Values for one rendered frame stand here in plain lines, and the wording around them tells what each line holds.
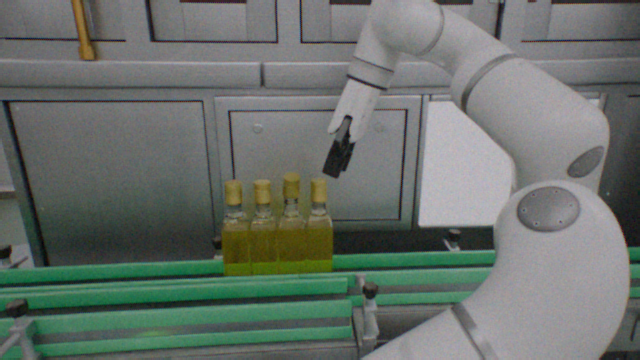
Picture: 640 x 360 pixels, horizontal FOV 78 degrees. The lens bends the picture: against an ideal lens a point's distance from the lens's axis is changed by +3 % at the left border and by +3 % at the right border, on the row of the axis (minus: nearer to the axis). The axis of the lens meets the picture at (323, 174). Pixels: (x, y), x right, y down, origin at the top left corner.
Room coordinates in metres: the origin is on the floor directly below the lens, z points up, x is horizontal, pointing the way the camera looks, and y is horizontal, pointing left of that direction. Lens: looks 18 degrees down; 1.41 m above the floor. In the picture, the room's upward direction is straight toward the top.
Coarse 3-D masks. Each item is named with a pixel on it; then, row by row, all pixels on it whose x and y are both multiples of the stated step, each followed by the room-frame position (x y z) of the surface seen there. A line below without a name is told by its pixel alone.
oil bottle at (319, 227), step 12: (312, 216) 0.73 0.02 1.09; (324, 216) 0.73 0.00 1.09; (312, 228) 0.72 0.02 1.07; (324, 228) 0.72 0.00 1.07; (312, 240) 0.72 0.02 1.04; (324, 240) 0.72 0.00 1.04; (312, 252) 0.72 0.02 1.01; (324, 252) 0.72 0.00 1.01; (312, 264) 0.72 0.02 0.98; (324, 264) 0.72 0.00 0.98
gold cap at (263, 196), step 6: (258, 180) 0.75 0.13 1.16; (264, 180) 0.75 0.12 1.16; (258, 186) 0.72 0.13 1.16; (264, 186) 0.72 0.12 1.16; (270, 186) 0.73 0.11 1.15; (258, 192) 0.72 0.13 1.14; (264, 192) 0.72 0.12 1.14; (270, 192) 0.73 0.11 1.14; (258, 198) 0.72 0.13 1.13; (264, 198) 0.72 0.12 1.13; (270, 198) 0.73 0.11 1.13; (258, 204) 0.72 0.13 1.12; (264, 204) 0.72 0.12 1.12
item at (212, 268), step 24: (96, 264) 0.75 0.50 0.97; (120, 264) 0.75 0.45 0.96; (144, 264) 0.75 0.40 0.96; (168, 264) 0.76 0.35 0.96; (192, 264) 0.76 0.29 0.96; (216, 264) 0.76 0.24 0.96; (336, 264) 0.78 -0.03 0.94; (360, 264) 0.79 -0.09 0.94; (384, 264) 0.79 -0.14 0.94; (408, 264) 0.79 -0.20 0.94; (432, 264) 0.80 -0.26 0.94; (456, 264) 0.80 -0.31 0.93; (480, 264) 0.81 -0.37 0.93; (0, 288) 0.73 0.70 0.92
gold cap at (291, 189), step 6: (288, 174) 0.74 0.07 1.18; (294, 174) 0.74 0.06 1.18; (288, 180) 0.72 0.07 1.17; (294, 180) 0.72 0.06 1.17; (300, 180) 0.73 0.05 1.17; (288, 186) 0.72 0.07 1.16; (294, 186) 0.72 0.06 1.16; (288, 192) 0.73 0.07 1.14; (294, 192) 0.73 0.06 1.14; (288, 198) 0.73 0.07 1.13; (294, 198) 0.73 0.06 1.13
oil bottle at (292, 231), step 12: (288, 216) 0.73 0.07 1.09; (300, 216) 0.73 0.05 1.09; (288, 228) 0.72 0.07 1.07; (300, 228) 0.72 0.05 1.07; (288, 240) 0.72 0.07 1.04; (300, 240) 0.72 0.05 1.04; (288, 252) 0.72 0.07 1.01; (300, 252) 0.72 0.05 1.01; (288, 264) 0.72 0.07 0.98; (300, 264) 0.72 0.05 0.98
